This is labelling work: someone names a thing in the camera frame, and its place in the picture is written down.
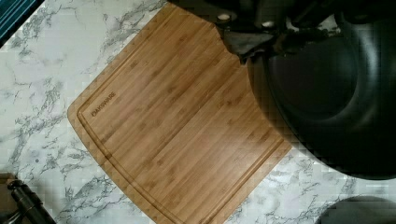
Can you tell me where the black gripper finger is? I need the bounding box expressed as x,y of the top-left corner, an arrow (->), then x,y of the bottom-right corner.
215,12 -> 280,63

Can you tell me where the black bowl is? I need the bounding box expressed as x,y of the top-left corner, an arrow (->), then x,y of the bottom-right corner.
247,15 -> 396,180

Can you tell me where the bamboo cutting board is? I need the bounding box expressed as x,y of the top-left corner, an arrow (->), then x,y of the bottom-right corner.
68,4 -> 290,224

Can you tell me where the wooden tray with black handle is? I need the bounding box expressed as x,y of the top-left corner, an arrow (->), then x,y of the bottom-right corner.
1,173 -> 56,224

